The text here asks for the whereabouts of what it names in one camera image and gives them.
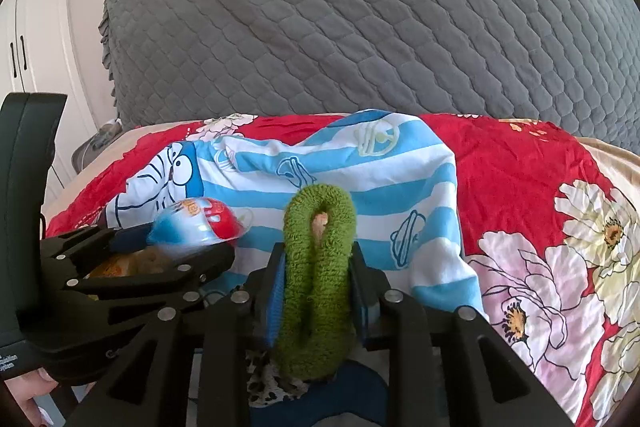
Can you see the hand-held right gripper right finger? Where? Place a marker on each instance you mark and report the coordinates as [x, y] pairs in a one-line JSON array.
[[367, 307]]

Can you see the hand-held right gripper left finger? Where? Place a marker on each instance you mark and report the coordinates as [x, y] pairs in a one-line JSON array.
[[274, 302]]

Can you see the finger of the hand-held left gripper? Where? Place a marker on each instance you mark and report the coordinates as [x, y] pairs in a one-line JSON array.
[[75, 247], [165, 278]]

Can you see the beige mesh scrunchie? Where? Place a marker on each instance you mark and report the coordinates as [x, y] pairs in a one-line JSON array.
[[150, 259]]

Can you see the green fuzzy scrunchie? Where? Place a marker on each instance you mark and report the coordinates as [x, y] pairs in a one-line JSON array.
[[310, 307]]

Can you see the yellow rice cracker packet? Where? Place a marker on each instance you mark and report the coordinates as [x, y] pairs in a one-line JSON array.
[[112, 266]]

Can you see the blue and red egg toy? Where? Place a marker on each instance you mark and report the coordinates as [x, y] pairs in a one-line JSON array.
[[200, 222]]

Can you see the leopard print scrunchie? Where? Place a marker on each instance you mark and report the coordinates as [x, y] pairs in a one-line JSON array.
[[265, 382]]

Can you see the person's left hand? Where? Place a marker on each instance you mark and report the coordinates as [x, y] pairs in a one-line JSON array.
[[22, 399]]

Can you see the grey nightstand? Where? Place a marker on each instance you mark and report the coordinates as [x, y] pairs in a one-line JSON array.
[[87, 152]]

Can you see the grey box with blue cloth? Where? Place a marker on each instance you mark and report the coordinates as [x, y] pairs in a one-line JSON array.
[[390, 187]]

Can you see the white wardrobe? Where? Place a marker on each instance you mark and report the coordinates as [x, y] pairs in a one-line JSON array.
[[45, 57]]

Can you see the red floral blanket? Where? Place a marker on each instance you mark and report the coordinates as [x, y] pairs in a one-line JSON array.
[[500, 167]]

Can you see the grey quilted headboard cover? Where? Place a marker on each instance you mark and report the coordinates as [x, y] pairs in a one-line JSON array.
[[350, 7]]

